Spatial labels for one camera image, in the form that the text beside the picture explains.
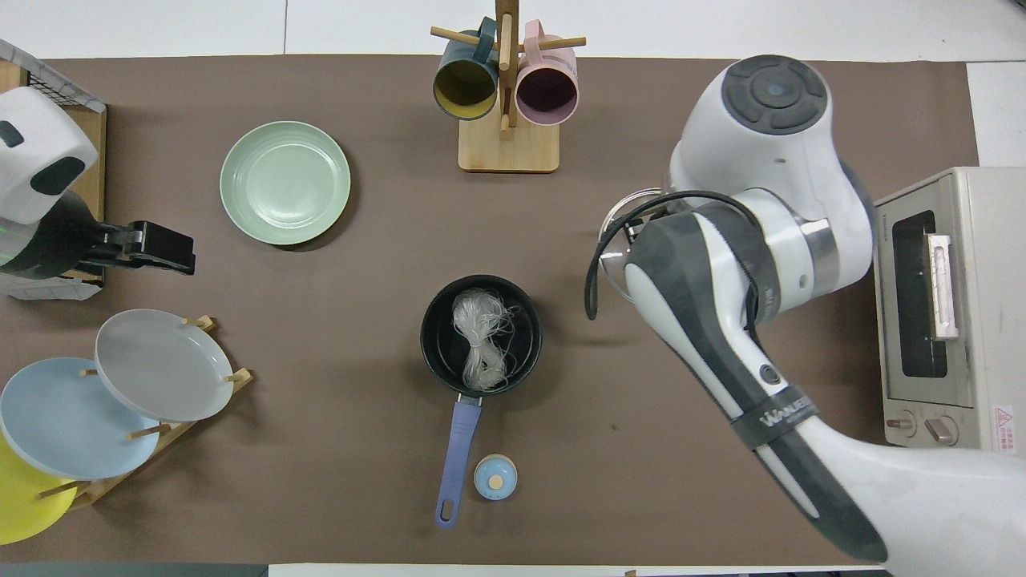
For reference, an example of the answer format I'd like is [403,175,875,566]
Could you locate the dark blue saucepan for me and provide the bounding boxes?
[420,275,543,530]

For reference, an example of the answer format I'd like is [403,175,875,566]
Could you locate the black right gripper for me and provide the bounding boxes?
[625,210,671,241]

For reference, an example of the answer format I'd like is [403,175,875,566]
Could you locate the mint green plate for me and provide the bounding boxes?
[220,121,352,246]

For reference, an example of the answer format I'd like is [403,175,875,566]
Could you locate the cream toaster oven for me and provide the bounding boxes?
[872,167,1026,454]

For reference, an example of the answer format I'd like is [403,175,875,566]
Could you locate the black wire basket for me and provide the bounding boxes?
[0,38,107,115]

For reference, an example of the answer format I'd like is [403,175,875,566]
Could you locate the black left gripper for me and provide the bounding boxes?
[16,191,196,280]

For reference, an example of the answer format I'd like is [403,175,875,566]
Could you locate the grey plate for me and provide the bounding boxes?
[95,309,235,423]

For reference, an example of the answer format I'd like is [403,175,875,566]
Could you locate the yellow plate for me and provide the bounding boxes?
[0,433,79,546]

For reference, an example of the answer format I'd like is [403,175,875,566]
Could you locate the glass lid blue knob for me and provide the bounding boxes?
[600,186,668,302]

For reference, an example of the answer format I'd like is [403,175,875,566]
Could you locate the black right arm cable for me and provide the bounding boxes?
[585,191,764,323]

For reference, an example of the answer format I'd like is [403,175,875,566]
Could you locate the wooden plate rack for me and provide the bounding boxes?
[36,315,254,510]

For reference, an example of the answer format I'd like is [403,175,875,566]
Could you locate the pink mug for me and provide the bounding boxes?
[515,20,580,127]

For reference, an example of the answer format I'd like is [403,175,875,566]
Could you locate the dark teal mug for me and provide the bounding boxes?
[433,18,499,121]

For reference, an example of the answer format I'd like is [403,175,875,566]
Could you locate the wooden mug tree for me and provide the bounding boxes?
[430,0,588,173]

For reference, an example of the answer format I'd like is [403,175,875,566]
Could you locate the translucent vermicelli bundle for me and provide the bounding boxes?
[451,290,515,392]

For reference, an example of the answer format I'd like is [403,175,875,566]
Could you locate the white patterned bag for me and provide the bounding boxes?
[0,272,103,302]

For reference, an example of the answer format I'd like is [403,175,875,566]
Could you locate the light blue plate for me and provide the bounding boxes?
[0,357,161,482]

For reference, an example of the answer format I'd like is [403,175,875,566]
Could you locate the brown table mat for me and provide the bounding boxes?
[0,54,980,566]

